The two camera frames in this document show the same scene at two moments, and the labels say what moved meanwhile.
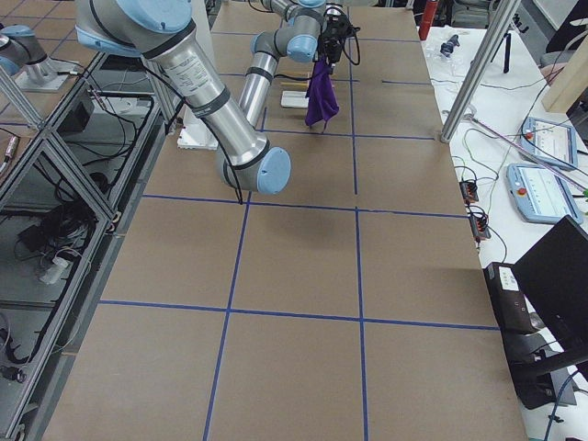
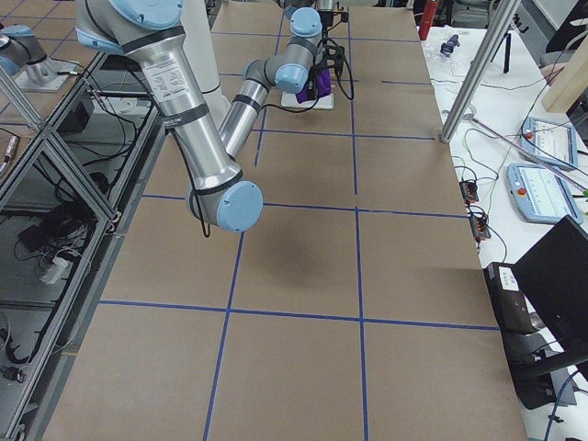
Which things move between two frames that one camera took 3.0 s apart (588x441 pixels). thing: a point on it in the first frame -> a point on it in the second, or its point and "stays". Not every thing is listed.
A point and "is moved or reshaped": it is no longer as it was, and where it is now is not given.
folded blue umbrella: [446, 49] stays
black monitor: [554, 276] stays
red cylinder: [427, 19] stays
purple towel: [322, 102] is moved or reshaped
